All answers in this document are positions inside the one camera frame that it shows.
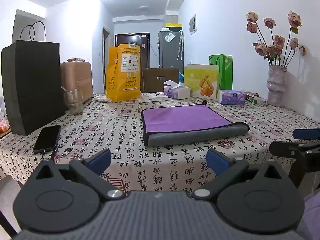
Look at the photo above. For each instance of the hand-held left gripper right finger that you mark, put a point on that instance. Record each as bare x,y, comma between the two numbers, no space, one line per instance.
218,162

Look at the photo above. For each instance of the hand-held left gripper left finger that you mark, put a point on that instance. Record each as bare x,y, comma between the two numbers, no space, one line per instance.
100,159

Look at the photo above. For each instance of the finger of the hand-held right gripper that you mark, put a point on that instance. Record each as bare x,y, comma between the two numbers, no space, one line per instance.
287,150
306,133

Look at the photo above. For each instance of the purple and grey towel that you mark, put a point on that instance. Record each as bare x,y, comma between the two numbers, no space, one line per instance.
185,117

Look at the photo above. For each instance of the calligraphy printed tablecloth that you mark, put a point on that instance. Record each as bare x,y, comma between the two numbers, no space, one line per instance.
120,127

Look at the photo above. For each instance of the person's purple clothing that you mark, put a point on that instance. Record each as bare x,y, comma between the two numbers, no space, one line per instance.
312,212

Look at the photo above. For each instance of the speckled ceramic vase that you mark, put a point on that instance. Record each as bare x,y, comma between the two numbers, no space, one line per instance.
276,87

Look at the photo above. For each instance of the black smartphone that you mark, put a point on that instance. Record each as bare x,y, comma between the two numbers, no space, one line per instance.
47,138

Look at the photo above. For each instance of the white and green box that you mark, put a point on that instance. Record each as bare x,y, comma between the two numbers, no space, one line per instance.
257,101

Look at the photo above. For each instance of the crumpled white tissue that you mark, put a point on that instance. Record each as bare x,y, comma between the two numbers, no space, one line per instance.
101,98

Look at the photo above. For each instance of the clear drinking glass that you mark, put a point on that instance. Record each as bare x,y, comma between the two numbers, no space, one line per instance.
73,103

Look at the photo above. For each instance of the red small box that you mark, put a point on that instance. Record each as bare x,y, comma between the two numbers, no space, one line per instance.
252,95

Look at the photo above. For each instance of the purple tissue pack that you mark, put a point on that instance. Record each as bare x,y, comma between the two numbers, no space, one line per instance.
232,97

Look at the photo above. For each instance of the purple tissue box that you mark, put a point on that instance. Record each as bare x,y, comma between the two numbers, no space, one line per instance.
178,92

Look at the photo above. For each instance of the white flat box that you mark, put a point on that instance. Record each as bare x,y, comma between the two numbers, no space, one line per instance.
152,97

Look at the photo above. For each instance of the yellow plastic bag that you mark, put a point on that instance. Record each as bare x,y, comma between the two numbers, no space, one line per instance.
123,80

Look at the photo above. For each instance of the yellow-green gift bag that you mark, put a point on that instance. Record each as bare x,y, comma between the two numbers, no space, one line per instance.
197,80

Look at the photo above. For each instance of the green paper bag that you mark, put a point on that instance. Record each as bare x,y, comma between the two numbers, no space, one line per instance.
226,72

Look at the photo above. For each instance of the dried pink roses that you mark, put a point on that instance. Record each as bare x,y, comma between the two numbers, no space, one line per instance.
278,41

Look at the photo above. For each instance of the brown storage box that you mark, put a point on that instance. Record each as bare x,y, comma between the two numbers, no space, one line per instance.
157,80

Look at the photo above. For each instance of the black paper bag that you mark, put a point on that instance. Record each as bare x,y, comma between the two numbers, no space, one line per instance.
32,85

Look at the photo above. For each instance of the plastic bag of oranges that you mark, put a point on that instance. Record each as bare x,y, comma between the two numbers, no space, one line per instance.
3,127

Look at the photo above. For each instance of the grey refrigerator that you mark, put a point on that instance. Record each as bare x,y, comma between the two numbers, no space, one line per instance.
170,52

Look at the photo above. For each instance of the white folded umbrella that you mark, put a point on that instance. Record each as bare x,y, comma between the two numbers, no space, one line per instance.
180,45

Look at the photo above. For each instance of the dark brown door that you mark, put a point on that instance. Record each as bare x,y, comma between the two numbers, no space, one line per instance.
130,38

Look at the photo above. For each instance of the paper note on refrigerator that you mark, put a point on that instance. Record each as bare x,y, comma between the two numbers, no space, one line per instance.
169,37

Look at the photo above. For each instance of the yellow and black box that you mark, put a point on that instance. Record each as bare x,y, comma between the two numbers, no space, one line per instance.
173,27

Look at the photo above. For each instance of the round ceiling lamp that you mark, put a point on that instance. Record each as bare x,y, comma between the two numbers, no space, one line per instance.
143,7

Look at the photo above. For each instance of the wall picture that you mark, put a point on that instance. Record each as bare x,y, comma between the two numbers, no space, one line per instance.
192,24

